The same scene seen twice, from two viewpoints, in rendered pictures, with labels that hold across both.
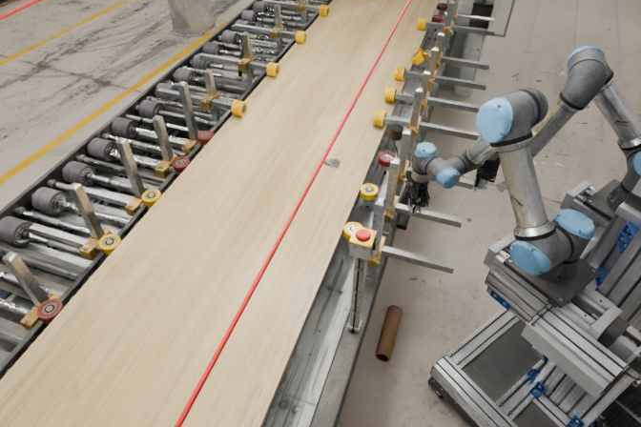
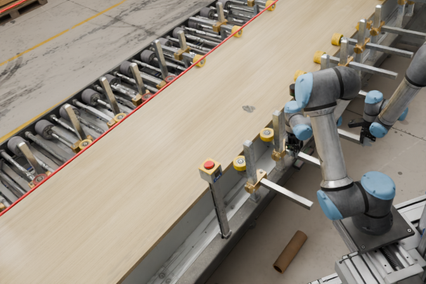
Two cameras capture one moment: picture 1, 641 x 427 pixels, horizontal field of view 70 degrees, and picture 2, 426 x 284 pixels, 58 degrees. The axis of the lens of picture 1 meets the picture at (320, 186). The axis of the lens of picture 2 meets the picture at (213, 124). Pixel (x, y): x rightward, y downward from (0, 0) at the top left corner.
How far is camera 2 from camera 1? 0.71 m
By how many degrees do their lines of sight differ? 21
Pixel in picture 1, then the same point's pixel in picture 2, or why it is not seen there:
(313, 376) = (188, 262)
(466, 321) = not seen: hidden behind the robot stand
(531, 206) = (328, 163)
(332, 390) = (191, 274)
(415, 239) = not seen: hidden behind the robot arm
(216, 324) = (122, 209)
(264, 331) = (149, 220)
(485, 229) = (412, 183)
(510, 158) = (314, 122)
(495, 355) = not seen: outside the picture
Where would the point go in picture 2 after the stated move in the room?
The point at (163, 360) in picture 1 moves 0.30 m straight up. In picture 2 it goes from (84, 224) to (58, 185)
